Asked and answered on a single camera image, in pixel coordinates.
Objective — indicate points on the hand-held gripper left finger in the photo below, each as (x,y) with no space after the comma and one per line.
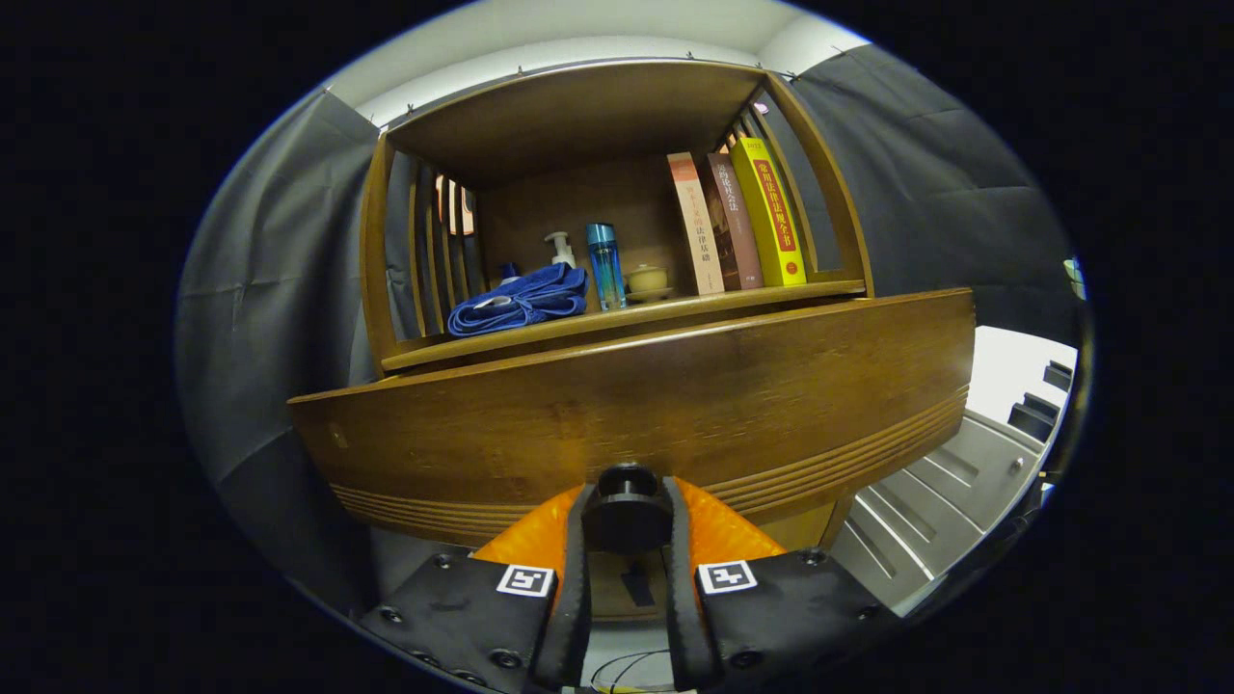
(578,578)

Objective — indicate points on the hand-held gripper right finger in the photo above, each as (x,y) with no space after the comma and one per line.
(678,578)

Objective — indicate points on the wooden drawer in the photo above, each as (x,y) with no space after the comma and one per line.
(627,405)

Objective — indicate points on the wooden cabinet door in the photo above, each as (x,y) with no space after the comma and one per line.
(810,528)

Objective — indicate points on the wooden countertop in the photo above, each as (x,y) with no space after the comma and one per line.
(617,324)

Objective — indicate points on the white side cabinet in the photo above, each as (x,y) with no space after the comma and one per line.
(925,501)

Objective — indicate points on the wooden cabinet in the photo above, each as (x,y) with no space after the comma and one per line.
(578,116)

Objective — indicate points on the blue folded towel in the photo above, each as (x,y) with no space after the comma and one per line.
(525,299)

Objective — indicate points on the yellow lidded teacup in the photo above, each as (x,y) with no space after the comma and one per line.
(647,280)

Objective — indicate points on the tall blue glass bottle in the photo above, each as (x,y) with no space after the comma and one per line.
(605,270)

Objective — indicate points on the small blue-capped white bottle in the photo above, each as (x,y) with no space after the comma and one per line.
(508,273)

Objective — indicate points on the white pump bottle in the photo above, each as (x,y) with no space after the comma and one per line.
(564,255)

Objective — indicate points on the orange and white book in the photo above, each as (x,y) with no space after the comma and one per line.
(696,226)

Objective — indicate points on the brown book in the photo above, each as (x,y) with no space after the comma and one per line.
(735,222)

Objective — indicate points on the yellow book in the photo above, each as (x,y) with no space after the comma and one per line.
(771,212)

